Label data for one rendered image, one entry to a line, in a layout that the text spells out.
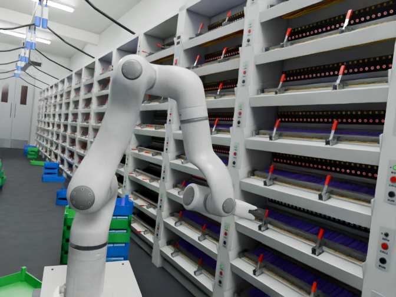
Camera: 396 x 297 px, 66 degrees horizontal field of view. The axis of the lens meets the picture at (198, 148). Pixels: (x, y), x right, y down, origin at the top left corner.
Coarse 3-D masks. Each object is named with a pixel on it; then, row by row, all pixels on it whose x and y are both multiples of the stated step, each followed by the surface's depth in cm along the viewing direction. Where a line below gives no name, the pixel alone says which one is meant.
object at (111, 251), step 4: (128, 244) 176; (108, 248) 172; (112, 248) 173; (116, 248) 174; (120, 248) 175; (124, 248) 176; (108, 252) 173; (112, 252) 173; (116, 252) 174; (120, 252) 175; (124, 252) 176; (108, 256) 173; (112, 256) 174
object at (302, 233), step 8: (272, 224) 132; (280, 224) 128; (296, 232) 122; (304, 232) 119; (312, 240) 115; (328, 240) 111; (336, 248) 107; (344, 248) 105; (352, 256) 102; (360, 256) 100
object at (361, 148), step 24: (288, 120) 142; (312, 120) 131; (336, 120) 122; (360, 120) 114; (384, 120) 107; (264, 144) 131; (288, 144) 120; (312, 144) 111; (336, 144) 106; (360, 144) 101
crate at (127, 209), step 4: (116, 200) 191; (120, 200) 192; (128, 200) 189; (116, 204) 192; (120, 204) 192; (124, 204) 192; (128, 204) 187; (132, 204) 176; (116, 208) 172; (120, 208) 173; (124, 208) 174; (128, 208) 175; (132, 208) 176; (116, 212) 173; (120, 212) 173; (124, 212) 174; (128, 212) 175; (132, 212) 176
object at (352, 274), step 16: (288, 208) 138; (240, 224) 139; (256, 224) 136; (336, 224) 119; (272, 240) 123; (288, 240) 119; (304, 240) 118; (304, 256) 111; (320, 256) 106; (336, 256) 105; (336, 272) 100; (352, 272) 96
